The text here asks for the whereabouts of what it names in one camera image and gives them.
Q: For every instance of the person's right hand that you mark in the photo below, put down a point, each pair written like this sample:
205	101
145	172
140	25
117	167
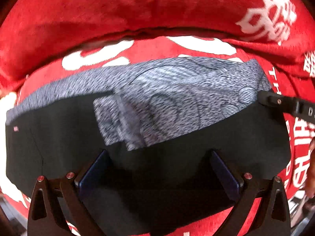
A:
310	181

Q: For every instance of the red wedding bed blanket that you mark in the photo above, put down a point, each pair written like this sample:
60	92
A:
292	80

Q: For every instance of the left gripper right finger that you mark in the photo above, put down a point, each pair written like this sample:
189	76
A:
272	216

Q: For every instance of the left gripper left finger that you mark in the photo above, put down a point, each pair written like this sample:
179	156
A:
45	214

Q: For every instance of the red folded quilt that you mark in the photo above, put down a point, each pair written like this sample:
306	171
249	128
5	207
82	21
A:
35	31

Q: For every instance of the white bed sheet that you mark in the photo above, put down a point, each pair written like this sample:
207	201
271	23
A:
7	187

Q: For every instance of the black pants with grey stripe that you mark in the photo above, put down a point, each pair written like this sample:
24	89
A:
154	126

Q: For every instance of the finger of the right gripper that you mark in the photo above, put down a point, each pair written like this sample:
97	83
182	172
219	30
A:
285	104

